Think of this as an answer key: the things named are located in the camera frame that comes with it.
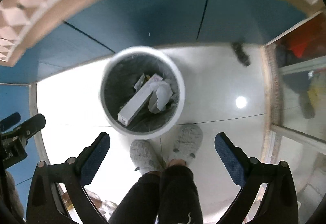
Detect long white toothpaste box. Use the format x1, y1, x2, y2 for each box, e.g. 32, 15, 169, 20
118, 74, 162, 126

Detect white tissue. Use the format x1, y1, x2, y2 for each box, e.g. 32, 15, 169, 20
134, 74, 174, 114

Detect white round trash bin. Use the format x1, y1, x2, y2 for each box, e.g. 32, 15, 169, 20
99, 46, 185, 139

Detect person black trousers legs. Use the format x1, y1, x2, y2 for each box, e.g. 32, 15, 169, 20
108, 166, 203, 223

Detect left grey slipper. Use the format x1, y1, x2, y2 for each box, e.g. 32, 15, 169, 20
129, 140, 164, 175

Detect grey slipper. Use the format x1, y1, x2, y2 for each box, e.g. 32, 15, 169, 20
167, 124, 203, 166
129, 140, 164, 175

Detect right grey slipper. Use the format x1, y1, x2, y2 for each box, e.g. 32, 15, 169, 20
167, 124, 203, 166

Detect glass sliding door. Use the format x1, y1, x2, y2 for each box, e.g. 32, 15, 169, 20
262, 11, 325, 223

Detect black floor object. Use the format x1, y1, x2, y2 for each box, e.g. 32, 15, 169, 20
231, 42, 251, 67

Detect blue cabinet doors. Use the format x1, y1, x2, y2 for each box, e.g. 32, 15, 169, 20
0, 0, 308, 199

